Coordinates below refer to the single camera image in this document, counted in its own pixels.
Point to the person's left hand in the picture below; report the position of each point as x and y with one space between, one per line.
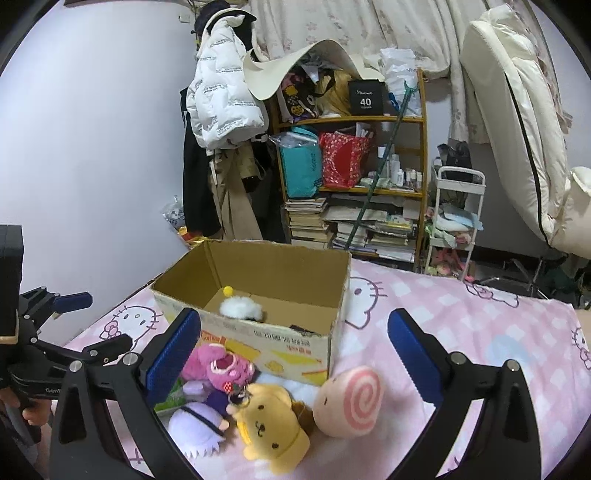
34 413

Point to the wooden bookshelf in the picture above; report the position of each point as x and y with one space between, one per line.
418 138

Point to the cardboard box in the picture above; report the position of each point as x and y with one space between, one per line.
295 351

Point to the white wall outlet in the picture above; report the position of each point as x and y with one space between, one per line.
185 18

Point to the stack of magazines and books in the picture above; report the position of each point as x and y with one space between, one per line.
383 233

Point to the red patterned bag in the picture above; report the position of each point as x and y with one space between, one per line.
344 161

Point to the floral curtain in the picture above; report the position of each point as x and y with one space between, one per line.
369 23

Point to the yellow dog plush toy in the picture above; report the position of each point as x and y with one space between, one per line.
272 429

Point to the black box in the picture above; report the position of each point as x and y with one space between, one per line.
366 98

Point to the beige coat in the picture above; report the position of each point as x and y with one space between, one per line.
235 203

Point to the green packet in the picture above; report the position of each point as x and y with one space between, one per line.
168 402

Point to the pink printed bed sheet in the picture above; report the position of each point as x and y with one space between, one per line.
461 314

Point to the white fluffy plush yellow ball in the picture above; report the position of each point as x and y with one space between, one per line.
238 307

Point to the purple plush toy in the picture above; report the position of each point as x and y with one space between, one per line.
196 424

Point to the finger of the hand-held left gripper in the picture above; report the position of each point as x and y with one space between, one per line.
108 347
71 302

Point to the row of small bottles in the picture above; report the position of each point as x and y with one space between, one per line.
401 177

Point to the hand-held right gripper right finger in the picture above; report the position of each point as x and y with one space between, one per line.
415 360

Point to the teal bag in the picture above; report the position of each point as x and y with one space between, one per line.
300 170

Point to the pink swirl round plush toy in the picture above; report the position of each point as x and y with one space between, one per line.
351 401

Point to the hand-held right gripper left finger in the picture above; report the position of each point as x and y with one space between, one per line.
171 353

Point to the clear plastic bag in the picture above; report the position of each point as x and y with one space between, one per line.
173 214

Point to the cream wide-brim hat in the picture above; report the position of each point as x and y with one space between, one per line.
263 78

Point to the white trolley cart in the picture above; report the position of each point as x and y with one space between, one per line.
461 174

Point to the green pole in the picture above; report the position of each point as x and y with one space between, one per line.
385 152

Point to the pile of pastel cloths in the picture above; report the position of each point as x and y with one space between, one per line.
455 221

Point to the white puffer jacket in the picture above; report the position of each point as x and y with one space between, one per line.
221 92

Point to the pink bear plush toy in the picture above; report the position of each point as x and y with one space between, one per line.
217 365

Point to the black coat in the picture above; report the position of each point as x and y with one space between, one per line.
196 184

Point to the white plastic bag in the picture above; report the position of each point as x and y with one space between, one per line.
401 69

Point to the black cap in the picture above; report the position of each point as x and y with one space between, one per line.
207 14

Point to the cream padded chair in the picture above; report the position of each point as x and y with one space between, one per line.
503 92

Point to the black cartoon print bag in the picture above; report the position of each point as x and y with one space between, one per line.
298 99

